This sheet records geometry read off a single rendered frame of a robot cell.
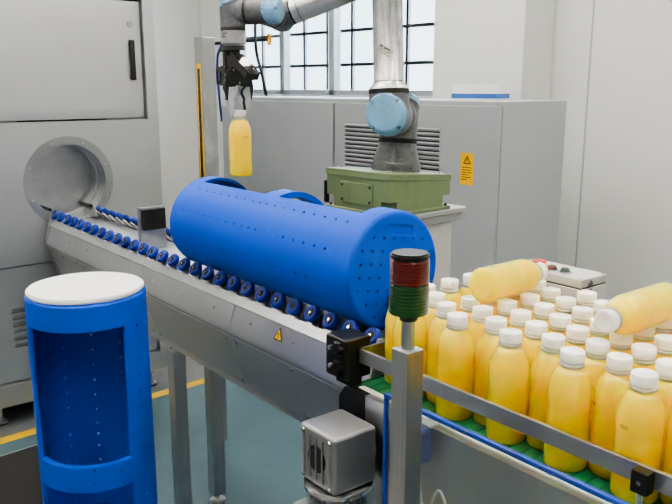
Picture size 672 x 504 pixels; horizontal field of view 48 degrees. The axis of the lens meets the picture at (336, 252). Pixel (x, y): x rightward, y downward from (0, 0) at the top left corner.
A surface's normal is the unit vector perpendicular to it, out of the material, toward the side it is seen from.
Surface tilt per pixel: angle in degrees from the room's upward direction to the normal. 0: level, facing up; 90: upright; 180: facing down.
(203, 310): 70
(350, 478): 90
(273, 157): 90
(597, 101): 90
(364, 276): 90
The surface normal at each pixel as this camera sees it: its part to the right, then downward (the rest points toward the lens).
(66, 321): 0.00, 0.22
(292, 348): -0.73, -0.20
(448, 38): -0.74, 0.15
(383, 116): -0.28, 0.27
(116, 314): 0.69, 0.15
